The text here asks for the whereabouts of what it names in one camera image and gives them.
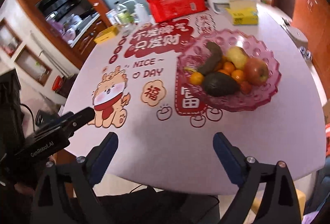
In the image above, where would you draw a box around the clear glass cup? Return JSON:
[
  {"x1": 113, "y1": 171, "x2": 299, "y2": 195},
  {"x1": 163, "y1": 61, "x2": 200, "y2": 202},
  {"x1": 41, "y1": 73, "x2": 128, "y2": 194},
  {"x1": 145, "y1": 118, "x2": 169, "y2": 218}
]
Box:
[{"x1": 120, "y1": 22, "x2": 136, "y2": 37}]

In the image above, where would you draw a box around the orange tangerine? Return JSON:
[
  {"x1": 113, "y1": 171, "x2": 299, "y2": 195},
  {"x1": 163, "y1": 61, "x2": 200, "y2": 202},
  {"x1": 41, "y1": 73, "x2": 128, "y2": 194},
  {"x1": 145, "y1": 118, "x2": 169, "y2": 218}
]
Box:
[{"x1": 189, "y1": 72, "x2": 204, "y2": 86}]

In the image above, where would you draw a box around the yellow flat box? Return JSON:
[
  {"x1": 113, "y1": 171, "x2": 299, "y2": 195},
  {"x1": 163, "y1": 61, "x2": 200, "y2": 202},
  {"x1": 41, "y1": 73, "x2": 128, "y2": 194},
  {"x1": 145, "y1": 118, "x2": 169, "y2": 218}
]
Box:
[{"x1": 94, "y1": 25, "x2": 119, "y2": 44}]

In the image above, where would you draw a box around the wooden cabinet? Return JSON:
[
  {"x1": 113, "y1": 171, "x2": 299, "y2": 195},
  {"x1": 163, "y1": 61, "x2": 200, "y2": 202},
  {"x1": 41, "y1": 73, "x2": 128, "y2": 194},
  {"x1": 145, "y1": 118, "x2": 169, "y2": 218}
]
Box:
[{"x1": 291, "y1": 0, "x2": 330, "y2": 97}]

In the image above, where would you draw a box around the dark avocado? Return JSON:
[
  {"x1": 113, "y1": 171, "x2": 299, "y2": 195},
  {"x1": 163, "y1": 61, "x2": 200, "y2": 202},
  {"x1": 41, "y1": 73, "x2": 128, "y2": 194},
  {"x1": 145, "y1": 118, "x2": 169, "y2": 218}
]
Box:
[{"x1": 201, "y1": 72, "x2": 240, "y2": 97}]

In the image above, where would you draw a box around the clear green label bottle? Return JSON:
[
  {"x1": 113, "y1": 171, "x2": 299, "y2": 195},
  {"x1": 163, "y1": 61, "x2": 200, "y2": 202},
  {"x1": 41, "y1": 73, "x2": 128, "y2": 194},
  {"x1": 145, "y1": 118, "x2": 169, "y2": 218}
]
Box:
[{"x1": 114, "y1": 1, "x2": 134, "y2": 25}]

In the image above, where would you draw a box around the yellow tissue box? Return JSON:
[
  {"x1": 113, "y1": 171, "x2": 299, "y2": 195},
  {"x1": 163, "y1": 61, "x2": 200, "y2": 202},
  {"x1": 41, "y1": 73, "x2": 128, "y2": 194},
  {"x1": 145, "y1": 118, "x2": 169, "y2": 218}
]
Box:
[{"x1": 225, "y1": 0, "x2": 259, "y2": 25}]

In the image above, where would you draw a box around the overripe brown banana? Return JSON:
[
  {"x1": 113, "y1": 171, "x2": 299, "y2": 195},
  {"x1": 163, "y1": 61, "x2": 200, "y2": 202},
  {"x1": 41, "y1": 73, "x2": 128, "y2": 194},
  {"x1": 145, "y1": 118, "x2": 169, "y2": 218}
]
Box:
[{"x1": 184, "y1": 41, "x2": 223, "y2": 76}]

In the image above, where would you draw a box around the red lychee fruit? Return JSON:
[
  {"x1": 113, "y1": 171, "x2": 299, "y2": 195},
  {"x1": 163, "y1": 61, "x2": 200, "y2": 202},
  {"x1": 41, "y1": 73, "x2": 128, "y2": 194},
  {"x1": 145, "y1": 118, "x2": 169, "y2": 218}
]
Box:
[{"x1": 240, "y1": 81, "x2": 252, "y2": 95}]

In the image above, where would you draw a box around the pink plastic fruit tray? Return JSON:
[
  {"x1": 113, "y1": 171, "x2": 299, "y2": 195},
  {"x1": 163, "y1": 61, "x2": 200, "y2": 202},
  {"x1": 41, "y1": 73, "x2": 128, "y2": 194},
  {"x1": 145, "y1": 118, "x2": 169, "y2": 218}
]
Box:
[{"x1": 175, "y1": 29, "x2": 281, "y2": 115}]

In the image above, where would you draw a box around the red yellow apple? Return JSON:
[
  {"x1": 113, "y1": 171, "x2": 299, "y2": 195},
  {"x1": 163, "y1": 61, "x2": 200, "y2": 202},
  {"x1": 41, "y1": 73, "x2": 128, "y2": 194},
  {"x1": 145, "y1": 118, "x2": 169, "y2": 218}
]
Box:
[{"x1": 243, "y1": 57, "x2": 269, "y2": 87}]

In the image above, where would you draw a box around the black cable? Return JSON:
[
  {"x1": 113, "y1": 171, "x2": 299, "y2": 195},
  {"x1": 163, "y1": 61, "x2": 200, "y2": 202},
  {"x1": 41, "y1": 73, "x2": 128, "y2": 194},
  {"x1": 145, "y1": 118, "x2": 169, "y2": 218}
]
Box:
[{"x1": 20, "y1": 103, "x2": 35, "y2": 134}]

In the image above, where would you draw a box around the printed red white tablecloth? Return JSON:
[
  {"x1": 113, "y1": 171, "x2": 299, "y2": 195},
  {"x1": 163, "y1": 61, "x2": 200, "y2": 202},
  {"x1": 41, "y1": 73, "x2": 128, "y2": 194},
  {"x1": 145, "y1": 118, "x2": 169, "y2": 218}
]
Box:
[{"x1": 64, "y1": 7, "x2": 326, "y2": 194}]

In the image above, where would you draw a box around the white plastic bottle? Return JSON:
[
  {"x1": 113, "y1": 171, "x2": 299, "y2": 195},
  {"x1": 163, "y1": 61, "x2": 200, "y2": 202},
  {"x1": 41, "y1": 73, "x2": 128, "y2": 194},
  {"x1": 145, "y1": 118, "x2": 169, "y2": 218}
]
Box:
[{"x1": 134, "y1": 4, "x2": 150, "y2": 24}]

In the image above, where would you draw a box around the yellow pear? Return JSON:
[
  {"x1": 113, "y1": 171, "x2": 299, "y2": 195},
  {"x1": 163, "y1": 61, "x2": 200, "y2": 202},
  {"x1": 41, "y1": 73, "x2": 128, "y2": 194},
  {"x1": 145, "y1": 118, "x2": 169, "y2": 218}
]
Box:
[{"x1": 225, "y1": 46, "x2": 250, "y2": 70}]

